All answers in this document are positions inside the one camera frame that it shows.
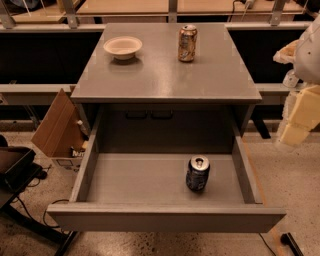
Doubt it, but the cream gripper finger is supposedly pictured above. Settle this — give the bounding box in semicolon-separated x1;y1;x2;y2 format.
279;85;320;146

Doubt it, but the blue pepsi can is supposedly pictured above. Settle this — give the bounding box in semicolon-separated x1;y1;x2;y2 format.
186;155;210;191

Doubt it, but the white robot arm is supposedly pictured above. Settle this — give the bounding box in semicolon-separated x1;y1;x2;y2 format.
273;16;320;150

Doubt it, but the gold soda can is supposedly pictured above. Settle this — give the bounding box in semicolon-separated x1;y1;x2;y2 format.
178;24;198;62

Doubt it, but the grey cabinet counter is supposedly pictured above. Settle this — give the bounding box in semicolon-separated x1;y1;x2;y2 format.
72;24;261;154

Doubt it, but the open grey top drawer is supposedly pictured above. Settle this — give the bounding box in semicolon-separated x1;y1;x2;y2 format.
48;108;286;233

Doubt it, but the clear sanitizer pump bottle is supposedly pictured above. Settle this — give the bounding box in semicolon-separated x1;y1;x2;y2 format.
283;69;299;88

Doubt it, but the white paper bowl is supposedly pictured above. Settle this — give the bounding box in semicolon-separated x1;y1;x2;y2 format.
103;36;142;60

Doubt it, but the small bottle in box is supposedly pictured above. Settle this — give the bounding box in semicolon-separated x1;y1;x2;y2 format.
77;120;89;136

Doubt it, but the brown cardboard box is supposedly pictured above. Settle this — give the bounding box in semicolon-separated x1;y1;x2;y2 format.
31;89;88;172

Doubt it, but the black office chair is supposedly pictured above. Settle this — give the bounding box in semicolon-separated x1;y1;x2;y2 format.
0;135;76;256

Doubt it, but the grey metal shelf rail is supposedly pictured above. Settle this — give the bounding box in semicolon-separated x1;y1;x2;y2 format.
0;84;75;105

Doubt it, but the black floor cable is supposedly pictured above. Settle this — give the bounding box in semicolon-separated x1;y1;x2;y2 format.
13;196;70;230

